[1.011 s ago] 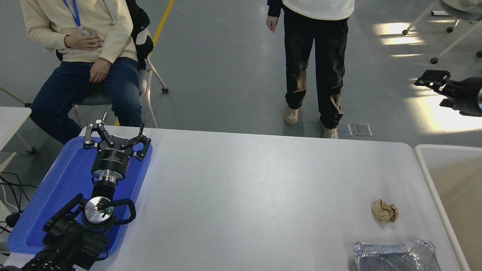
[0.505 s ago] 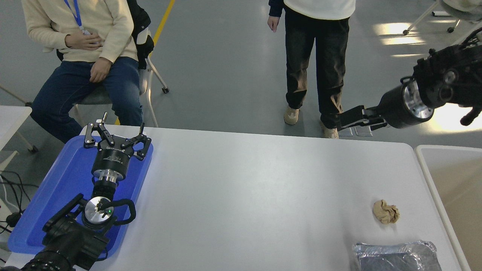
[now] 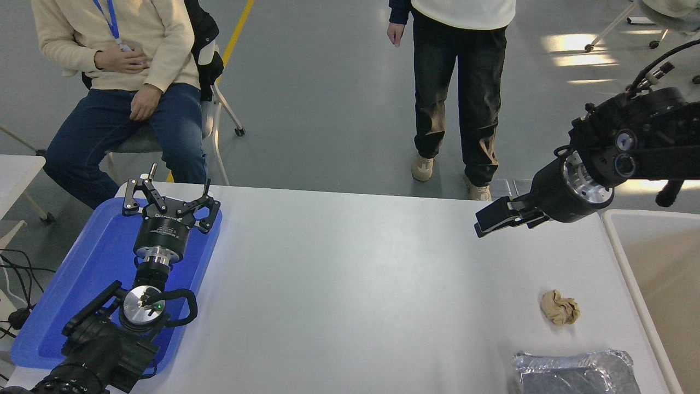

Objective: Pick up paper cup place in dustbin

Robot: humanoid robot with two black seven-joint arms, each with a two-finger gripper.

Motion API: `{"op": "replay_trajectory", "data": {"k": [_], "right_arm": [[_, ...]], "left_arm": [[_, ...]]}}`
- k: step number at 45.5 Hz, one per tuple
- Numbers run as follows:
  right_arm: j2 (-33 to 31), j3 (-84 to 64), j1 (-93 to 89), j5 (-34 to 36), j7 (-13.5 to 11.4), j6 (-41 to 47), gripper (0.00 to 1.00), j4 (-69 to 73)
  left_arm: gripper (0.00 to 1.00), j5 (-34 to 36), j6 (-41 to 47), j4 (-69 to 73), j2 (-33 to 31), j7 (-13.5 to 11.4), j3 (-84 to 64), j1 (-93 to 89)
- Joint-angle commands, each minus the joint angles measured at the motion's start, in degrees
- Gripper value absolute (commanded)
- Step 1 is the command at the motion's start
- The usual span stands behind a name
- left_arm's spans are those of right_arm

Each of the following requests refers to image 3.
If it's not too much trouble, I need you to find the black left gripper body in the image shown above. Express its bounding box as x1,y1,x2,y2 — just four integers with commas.
133,200,195,255

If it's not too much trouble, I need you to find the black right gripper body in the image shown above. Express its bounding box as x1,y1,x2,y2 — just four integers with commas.
528,156,602,223

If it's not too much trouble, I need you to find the person's left hand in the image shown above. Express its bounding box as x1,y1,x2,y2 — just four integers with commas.
130,84,163,122

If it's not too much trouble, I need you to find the blue plastic tray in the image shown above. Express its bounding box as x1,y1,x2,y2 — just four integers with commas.
11,197,223,378

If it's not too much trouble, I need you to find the grey seat chair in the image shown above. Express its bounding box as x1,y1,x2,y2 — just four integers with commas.
104,38,246,186

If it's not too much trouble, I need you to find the crumpled tan paper ball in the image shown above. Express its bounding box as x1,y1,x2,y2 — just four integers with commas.
540,289,580,326

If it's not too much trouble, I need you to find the person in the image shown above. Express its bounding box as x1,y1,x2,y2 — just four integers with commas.
31,0,208,210
387,0,516,202

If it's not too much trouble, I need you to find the white side table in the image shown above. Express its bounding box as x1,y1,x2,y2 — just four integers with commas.
0,154,55,225

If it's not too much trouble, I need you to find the large pale bin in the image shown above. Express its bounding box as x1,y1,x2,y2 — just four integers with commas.
600,209,700,394

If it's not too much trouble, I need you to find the silver foil tray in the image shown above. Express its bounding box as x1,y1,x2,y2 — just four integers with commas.
512,349,641,394

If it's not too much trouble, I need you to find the black jacket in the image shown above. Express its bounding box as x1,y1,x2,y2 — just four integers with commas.
183,0,225,102

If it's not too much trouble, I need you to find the white-legged wheeled chair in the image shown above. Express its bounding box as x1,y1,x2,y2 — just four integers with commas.
584,0,700,85

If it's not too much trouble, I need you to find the black cable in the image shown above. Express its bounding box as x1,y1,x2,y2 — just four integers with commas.
0,249,55,312

